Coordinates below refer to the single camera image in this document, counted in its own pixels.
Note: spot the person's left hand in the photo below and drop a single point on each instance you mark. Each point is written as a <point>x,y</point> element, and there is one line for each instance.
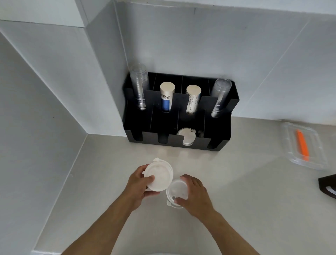
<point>133,190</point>

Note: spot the person's right hand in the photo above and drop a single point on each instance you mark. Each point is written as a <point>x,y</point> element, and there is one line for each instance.
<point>198,201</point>

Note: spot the person's right thumb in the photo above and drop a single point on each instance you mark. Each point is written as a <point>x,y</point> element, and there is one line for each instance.
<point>181,201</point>

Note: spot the person's left thumb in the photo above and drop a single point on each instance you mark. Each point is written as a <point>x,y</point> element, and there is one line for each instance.
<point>152,194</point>

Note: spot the translucent white cup lid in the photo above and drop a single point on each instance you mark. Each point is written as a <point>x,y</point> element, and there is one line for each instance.
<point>178,190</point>

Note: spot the stack of white cup lids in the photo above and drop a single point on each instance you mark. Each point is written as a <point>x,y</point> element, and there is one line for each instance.
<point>160,174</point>

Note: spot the person's left forearm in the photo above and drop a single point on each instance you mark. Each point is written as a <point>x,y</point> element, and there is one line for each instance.
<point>105,228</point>

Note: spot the person's right forearm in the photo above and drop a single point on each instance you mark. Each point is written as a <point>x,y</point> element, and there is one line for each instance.
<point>225,233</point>

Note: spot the black cup organizer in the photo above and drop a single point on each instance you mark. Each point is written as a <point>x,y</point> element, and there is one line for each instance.
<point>168,132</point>

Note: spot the row of white lids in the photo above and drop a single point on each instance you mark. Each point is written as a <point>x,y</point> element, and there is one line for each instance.
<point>187,136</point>

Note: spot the blue print paper cup stack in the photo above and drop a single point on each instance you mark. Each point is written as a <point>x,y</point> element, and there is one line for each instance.
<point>167,97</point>

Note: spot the patterned white paper cup stack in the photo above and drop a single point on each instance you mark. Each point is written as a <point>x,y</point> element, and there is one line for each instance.
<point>193,101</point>

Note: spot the tall clear plastic cup stack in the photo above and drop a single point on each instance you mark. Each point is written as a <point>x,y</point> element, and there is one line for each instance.
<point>139,86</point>

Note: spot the short clear plastic cup stack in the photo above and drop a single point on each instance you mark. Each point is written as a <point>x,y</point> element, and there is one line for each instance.
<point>221,97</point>

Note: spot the orange utensil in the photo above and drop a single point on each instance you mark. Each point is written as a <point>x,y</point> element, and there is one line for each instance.
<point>302,145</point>

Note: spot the clear plastic container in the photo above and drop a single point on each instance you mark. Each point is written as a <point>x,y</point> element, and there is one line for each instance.
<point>313,147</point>

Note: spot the black object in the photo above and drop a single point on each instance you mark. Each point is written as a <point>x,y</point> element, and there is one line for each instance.
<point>326,184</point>

